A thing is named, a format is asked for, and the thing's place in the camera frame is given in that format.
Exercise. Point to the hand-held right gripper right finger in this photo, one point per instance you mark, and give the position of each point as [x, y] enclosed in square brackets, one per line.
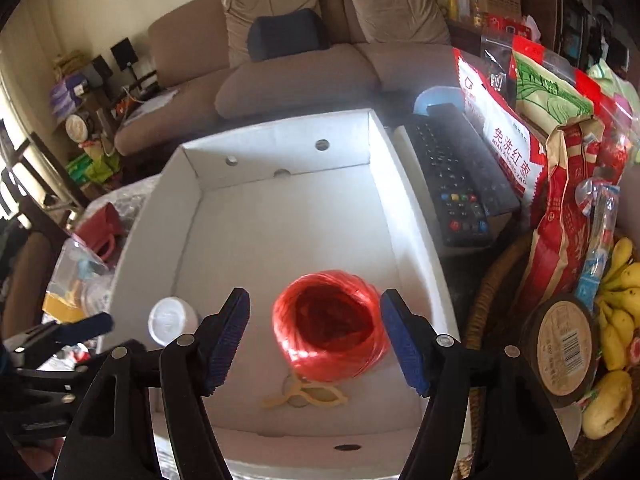
[402, 345]

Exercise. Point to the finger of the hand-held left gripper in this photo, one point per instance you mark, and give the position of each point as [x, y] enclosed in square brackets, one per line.
[85, 326]
[45, 372]

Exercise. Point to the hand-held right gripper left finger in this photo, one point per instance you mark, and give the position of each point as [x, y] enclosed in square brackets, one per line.
[227, 340]

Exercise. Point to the white cardboard box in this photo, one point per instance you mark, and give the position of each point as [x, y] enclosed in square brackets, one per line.
[280, 220]

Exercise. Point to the white round cap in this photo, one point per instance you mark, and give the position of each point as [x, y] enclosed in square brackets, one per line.
[170, 320]

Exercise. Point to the yellow plastic clip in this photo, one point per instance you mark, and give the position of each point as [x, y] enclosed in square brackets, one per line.
[325, 397]

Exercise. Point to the red handbag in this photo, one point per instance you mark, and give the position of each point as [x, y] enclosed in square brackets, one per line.
[100, 225]

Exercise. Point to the wicker basket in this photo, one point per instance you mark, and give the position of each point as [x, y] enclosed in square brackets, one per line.
[492, 280]

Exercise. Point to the round brown lidded tub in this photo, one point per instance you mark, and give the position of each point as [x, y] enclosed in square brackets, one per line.
[557, 345]

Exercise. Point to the green boxes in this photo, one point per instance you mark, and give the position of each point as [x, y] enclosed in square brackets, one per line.
[92, 167]

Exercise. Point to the dark wooden chair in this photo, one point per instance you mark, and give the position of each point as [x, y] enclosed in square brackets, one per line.
[45, 160]

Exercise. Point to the black remote control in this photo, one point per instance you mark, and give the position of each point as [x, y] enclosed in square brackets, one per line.
[460, 175]

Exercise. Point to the round white tin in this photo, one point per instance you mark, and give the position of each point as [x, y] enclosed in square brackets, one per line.
[77, 128]

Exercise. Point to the red cream patterned bag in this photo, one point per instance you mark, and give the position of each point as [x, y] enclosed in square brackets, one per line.
[560, 220]

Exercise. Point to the yellow mango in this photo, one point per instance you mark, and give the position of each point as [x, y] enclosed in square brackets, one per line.
[607, 402]

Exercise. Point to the blue toothbrush pack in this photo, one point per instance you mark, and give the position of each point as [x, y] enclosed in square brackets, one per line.
[597, 255]

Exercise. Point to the bunch of bananas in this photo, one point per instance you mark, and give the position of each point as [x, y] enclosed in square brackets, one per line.
[617, 280]

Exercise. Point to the white papers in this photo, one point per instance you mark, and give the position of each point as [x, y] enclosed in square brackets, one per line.
[150, 105]

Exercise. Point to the stack of purple boxes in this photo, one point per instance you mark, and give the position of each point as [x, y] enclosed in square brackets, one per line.
[67, 95]

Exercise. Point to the red white snack packet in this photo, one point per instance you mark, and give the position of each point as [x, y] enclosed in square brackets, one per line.
[505, 135]

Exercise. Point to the light blue plastic bowl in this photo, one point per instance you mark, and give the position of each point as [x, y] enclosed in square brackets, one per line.
[435, 100]

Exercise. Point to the black speaker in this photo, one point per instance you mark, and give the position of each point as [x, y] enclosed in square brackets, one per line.
[101, 69]
[124, 52]

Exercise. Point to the woven straw bag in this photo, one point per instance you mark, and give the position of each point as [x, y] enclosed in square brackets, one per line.
[67, 62]

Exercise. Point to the beige sofa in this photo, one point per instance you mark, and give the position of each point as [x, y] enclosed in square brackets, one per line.
[300, 80]

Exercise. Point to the green snack packet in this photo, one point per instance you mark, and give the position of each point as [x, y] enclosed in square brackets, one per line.
[545, 90]

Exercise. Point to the dark blue cushion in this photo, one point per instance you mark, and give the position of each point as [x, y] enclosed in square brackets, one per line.
[285, 35]

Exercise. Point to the beige sofa cushion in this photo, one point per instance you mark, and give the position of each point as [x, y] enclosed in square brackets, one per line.
[260, 0]
[395, 5]

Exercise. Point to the brown red gift box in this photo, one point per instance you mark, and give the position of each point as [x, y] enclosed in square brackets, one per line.
[492, 0]

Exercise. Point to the dark wooden cabinet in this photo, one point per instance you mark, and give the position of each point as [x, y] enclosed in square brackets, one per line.
[555, 15]

